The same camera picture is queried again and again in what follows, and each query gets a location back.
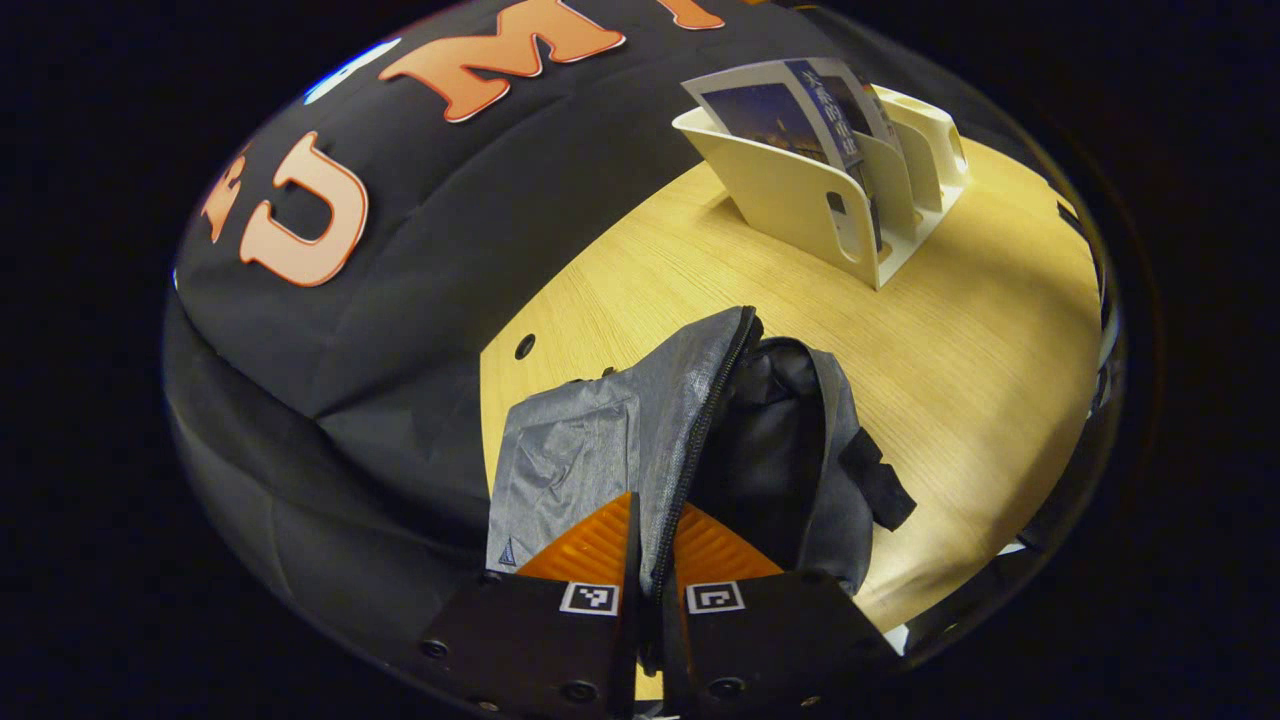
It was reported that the grey portrait cover book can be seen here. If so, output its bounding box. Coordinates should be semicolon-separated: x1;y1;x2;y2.
835;62;903;153

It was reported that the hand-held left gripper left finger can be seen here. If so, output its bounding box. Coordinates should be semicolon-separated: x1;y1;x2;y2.
415;490;642;720

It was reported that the white bookshelf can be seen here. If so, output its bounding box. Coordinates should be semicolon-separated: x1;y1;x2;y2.
672;85;972;292

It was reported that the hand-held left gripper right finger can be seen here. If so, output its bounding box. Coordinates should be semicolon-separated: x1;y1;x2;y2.
660;502;903;720

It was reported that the blue cover book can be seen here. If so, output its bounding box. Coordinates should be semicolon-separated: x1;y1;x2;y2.
682;58;886;251

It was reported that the grey schoolbag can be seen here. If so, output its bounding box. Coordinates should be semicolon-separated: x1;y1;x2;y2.
485;305;917;603

